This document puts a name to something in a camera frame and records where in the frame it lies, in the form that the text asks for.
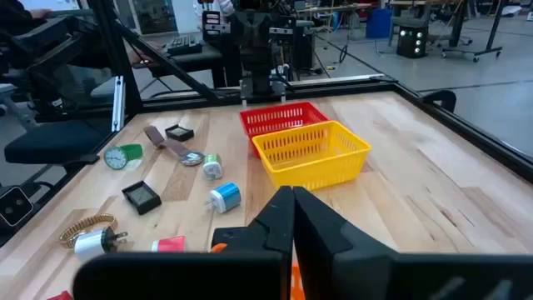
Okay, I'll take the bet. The black office chair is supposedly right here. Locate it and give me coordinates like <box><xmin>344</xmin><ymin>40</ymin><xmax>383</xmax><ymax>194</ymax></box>
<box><xmin>3</xmin><ymin>120</ymin><xmax>114</xmax><ymax>166</ymax></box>

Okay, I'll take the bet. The black table edge frame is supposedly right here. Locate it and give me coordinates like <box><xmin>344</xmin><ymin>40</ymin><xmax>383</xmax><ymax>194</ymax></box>
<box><xmin>0</xmin><ymin>74</ymin><xmax>533</xmax><ymax>247</ymax></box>

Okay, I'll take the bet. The black rolling stand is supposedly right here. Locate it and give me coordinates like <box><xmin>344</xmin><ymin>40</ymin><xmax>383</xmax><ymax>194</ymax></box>
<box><xmin>441</xmin><ymin>0</ymin><xmax>506</xmax><ymax>63</ymax></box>

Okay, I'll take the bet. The blue and white wall charger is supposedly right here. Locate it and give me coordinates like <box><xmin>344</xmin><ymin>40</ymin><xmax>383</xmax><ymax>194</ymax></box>
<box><xmin>203</xmin><ymin>182</ymin><xmax>242</xmax><ymax>215</ymax></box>

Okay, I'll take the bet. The red plastic basket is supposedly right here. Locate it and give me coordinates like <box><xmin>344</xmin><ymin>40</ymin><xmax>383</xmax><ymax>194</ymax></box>
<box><xmin>239</xmin><ymin>101</ymin><xmax>330</xmax><ymax>159</ymax></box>

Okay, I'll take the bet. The large black square case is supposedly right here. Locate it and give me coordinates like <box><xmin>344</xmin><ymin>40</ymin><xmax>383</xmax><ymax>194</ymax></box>
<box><xmin>122</xmin><ymin>180</ymin><xmax>162</xmax><ymax>216</ymax></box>

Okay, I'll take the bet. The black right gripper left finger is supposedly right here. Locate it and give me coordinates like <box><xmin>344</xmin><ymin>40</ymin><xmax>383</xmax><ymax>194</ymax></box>
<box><xmin>72</xmin><ymin>186</ymin><xmax>296</xmax><ymax>300</ymax></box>

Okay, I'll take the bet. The black lit computer tower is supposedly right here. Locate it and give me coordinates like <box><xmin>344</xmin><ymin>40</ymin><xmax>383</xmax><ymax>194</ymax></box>
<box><xmin>396</xmin><ymin>25</ymin><xmax>429</xmax><ymax>59</ymax></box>

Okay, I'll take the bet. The yellow plastic basket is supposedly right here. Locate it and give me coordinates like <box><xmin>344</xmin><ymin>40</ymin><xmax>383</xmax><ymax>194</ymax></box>
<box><xmin>252</xmin><ymin>120</ymin><xmax>372</xmax><ymax>192</ymax></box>

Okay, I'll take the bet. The black table corner clamp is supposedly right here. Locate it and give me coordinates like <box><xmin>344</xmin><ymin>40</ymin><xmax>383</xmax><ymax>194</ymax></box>
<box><xmin>422</xmin><ymin>89</ymin><xmax>457</xmax><ymax>113</ymax></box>

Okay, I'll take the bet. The white tube with cap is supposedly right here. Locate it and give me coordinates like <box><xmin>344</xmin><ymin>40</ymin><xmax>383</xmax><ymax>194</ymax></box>
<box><xmin>143</xmin><ymin>125</ymin><xmax>206</xmax><ymax>168</ymax></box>

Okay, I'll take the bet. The person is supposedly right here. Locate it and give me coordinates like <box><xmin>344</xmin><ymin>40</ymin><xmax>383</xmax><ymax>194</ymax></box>
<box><xmin>0</xmin><ymin>0</ymin><xmax>53</xmax><ymax>26</ymax></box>

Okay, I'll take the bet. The black rig frame strut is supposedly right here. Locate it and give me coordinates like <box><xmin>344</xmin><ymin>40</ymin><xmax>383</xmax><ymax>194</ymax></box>
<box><xmin>86</xmin><ymin>0</ymin><xmax>220</xmax><ymax>114</ymax></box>

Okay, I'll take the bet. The white wall charger black end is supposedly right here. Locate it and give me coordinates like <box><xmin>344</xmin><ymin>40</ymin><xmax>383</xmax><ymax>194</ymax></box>
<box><xmin>73</xmin><ymin>227</ymin><xmax>129</xmax><ymax>262</ymax></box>

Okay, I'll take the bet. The black computer keyboard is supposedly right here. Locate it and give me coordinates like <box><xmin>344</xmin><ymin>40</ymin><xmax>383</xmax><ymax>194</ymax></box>
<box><xmin>164</xmin><ymin>35</ymin><xmax>204</xmax><ymax>58</ymax></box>

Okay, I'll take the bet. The pink and white wall charger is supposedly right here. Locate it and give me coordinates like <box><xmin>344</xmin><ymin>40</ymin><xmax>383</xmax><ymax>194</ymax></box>
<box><xmin>151</xmin><ymin>235</ymin><xmax>187</xmax><ymax>254</ymax></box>

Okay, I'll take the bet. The blue bin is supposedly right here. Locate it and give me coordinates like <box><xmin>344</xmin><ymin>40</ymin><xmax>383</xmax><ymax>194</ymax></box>
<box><xmin>366</xmin><ymin>7</ymin><xmax>393</xmax><ymax>40</ymax></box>

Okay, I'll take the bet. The green strap wristwatch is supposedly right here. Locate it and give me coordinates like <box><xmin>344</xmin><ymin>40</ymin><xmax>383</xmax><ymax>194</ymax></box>
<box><xmin>103</xmin><ymin>143</ymin><xmax>144</xmax><ymax>171</ymax></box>

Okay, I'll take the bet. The small black square case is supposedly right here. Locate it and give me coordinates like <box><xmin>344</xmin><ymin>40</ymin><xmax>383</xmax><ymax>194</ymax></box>
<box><xmin>164</xmin><ymin>123</ymin><xmax>195</xmax><ymax>143</ymax></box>

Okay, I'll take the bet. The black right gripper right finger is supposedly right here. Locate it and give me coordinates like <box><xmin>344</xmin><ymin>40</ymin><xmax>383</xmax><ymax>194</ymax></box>
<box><xmin>292</xmin><ymin>186</ymin><xmax>533</xmax><ymax>300</ymax></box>

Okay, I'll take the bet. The green and white wall charger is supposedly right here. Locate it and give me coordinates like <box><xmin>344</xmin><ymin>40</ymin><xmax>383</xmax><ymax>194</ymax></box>
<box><xmin>202</xmin><ymin>153</ymin><xmax>224</xmax><ymax>181</ymax></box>

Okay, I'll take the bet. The black camera box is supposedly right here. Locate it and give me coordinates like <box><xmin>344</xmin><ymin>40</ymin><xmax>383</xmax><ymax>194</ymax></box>
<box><xmin>0</xmin><ymin>186</ymin><xmax>34</xmax><ymax>228</ymax></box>

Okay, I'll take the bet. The silver aluminium bracket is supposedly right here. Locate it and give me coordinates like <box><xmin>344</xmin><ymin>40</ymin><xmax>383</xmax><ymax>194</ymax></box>
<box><xmin>111</xmin><ymin>76</ymin><xmax>125</xmax><ymax>133</ymax></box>

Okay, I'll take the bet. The gold metal band wristwatch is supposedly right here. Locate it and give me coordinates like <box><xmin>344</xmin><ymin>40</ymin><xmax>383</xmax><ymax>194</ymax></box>
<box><xmin>58</xmin><ymin>213</ymin><xmax>119</xmax><ymax>250</ymax></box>

